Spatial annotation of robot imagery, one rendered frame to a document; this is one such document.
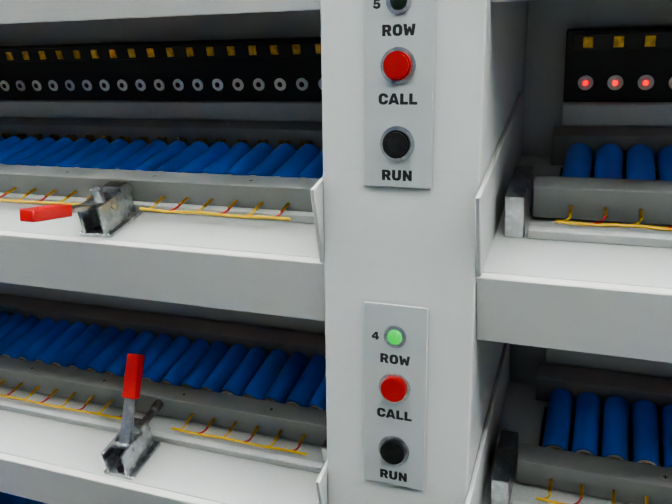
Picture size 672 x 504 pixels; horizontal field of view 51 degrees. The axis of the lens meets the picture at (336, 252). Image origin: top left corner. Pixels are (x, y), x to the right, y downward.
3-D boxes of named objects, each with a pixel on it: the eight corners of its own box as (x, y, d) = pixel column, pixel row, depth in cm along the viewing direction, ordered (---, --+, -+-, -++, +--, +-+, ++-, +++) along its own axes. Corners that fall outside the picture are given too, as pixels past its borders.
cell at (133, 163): (172, 159, 63) (130, 189, 57) (154, 158, 63) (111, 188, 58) (167, 139, 62) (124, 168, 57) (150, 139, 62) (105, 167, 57)
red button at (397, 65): (410, 80, 39) (410, 50, 38) (382, 80, 39) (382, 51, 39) (414, 80, 40) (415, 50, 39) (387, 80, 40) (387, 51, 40)
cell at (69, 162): (115, 157, 65) (69, 185, 60) (98, 156, 65) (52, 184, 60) (109, 138, 64) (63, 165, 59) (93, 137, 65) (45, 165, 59)
